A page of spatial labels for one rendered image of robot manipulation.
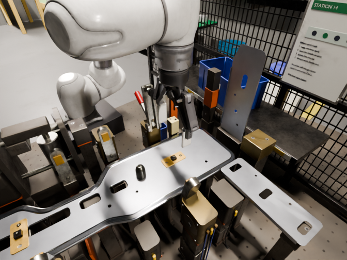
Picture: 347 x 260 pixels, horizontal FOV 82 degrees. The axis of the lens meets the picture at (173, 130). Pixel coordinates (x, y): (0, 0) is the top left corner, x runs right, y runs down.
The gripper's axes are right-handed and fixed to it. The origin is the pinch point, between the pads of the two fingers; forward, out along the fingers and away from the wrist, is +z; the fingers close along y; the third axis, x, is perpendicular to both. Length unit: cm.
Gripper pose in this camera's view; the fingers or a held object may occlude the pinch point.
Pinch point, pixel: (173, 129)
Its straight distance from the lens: 61.8
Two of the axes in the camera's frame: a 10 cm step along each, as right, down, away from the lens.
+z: 0.0, 7.7, 6.4
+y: 5.5, 5.4, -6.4
